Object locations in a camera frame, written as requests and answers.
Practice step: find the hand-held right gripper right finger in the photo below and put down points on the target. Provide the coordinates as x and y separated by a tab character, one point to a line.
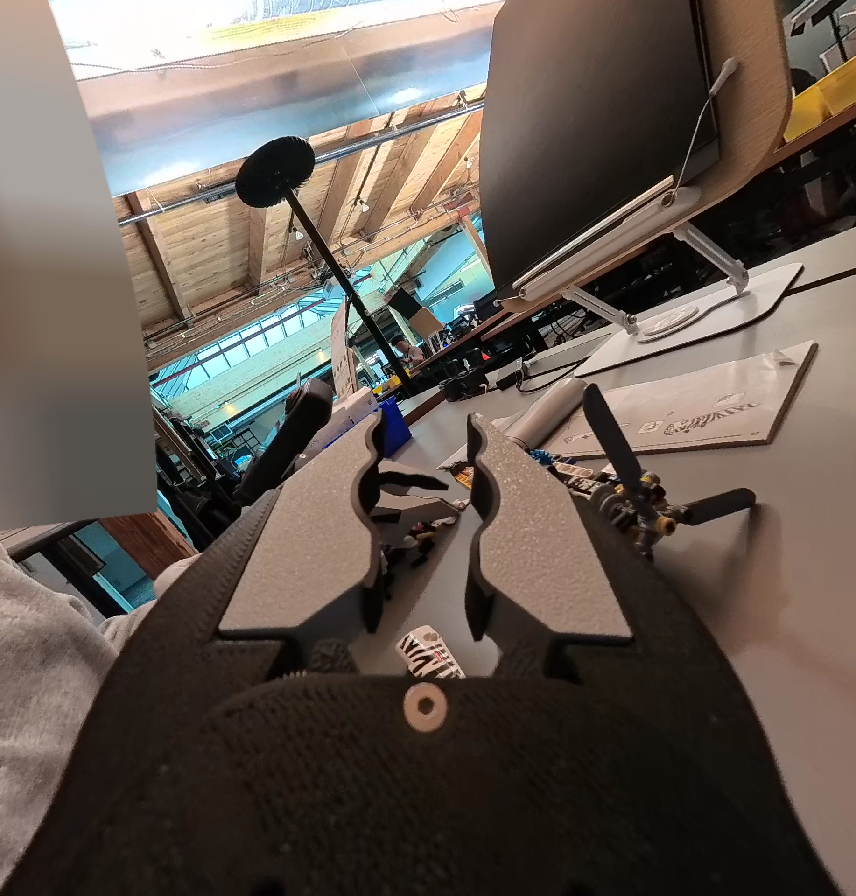
554	567

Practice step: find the partly built lego model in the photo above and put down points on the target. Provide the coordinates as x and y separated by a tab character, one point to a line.
624	504

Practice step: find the black power adapter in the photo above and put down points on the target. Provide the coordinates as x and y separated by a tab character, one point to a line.
508	376

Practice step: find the black pole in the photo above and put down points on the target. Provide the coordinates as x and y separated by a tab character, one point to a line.
274	171

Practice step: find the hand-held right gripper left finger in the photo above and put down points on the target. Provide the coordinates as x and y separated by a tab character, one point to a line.
302	560

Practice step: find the small black propped board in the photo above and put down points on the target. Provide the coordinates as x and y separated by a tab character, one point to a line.
414	311

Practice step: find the yellow plastic bin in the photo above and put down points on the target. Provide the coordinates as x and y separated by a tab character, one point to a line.
834	98

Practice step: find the propped board with printed sheet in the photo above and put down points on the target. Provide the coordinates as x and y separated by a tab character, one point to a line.
342	350

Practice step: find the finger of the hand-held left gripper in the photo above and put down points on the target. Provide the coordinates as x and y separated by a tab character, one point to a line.
407	514
414	481

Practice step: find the heap of mixed lego pieces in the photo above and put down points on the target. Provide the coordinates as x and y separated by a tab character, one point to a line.
421	539

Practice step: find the black wood-edged board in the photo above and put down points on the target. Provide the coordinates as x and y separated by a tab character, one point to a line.
582	140

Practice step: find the silver ceiling duct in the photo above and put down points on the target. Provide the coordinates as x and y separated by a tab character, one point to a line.
260	21

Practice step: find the lego instruction booklet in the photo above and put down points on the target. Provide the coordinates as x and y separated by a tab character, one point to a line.
680	413

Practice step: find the wooden post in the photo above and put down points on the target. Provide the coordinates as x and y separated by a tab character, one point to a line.
148	535

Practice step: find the zebra striped lego panel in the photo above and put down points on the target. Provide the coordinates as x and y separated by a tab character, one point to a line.
428	654

